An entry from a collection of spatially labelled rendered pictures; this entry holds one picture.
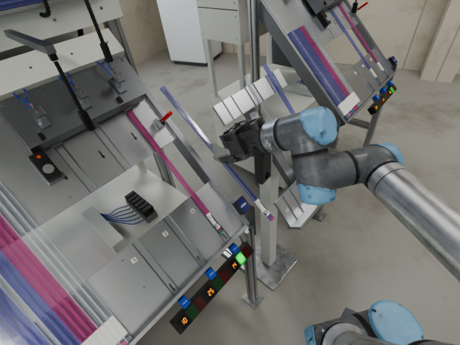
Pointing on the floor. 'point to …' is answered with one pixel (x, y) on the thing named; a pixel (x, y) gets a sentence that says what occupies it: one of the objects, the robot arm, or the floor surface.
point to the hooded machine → (185, 33)
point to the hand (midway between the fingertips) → (219, 157)
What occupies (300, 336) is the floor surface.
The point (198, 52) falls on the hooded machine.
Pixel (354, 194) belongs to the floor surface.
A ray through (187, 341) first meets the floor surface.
